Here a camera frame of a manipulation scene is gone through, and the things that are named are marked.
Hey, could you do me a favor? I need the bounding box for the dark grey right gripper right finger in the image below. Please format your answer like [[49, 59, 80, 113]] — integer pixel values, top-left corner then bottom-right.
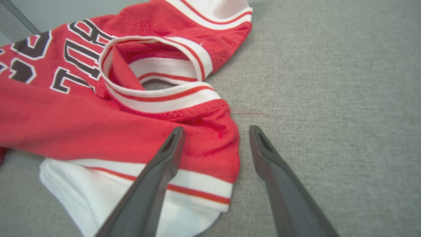
[[249, 125, 339, 237]]

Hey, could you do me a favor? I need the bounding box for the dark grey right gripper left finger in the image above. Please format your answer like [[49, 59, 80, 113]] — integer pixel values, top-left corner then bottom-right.
[[95, 127, 186, 237]]

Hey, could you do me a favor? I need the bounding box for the red white-trimmed basketball jersey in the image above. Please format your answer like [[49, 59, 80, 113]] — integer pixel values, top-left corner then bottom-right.
[[0, 0, 253, 237]]

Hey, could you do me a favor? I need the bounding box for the grey fabric sofa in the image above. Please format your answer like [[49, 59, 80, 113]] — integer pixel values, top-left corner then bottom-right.
[[0, 0, 421, 237]]

